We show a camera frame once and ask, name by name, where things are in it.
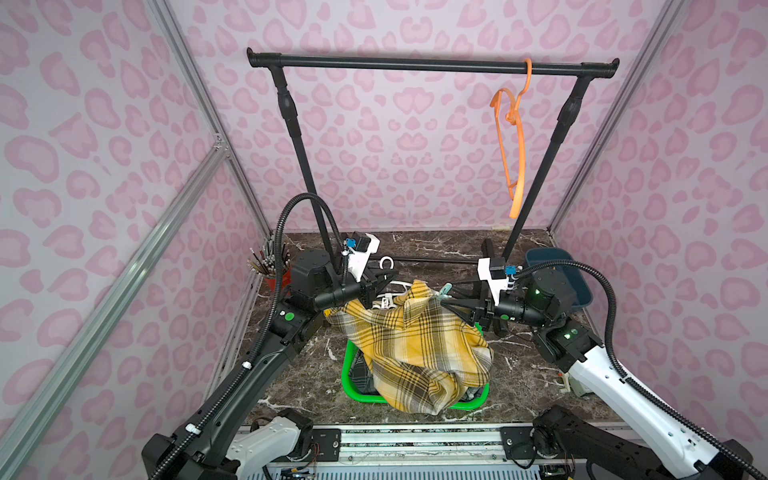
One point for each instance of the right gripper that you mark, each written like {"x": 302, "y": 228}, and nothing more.
{"x": 489, "y": 307}

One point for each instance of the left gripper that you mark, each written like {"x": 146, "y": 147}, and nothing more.
{"x": 369, "y": 287}

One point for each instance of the yellow plaid shirt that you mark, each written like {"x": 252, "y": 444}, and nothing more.
{"x": 418, "y": 305}

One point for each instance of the grey plaid shirt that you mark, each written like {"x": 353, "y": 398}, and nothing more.
{"x": 361, "y": 376}

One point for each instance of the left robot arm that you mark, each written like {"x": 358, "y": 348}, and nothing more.
{"x": 207, "y": 446}

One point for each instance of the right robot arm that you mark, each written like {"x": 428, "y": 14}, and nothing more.
{"x": 541, "y": 297}

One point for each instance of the dark teal plastic bin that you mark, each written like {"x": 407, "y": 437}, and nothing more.
{"x": 574, "y": 276}

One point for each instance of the red pen cup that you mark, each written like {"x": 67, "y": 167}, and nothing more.
{"x": 268, "y": 260}

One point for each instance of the green plastic basket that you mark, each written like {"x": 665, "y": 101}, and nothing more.
{"x": 421, "y": 369}

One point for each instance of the beige power adapter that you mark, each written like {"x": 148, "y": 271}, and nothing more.
{"x": 573, "y": 386}

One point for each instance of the black clothes rack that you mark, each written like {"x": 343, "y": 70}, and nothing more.
{"x": 583, "y": 73}

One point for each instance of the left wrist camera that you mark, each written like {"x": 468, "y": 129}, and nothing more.
{"x": 359, "y": 248}

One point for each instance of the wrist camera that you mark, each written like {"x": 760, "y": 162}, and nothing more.
{"x": 359, "y": 248}
{"x": 499, "y": 277}

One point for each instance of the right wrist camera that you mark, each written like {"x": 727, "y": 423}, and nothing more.
{"x": 499, "y": 277}

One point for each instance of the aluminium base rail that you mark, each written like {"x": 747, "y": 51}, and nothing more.
{"x": 446, "y": 451}

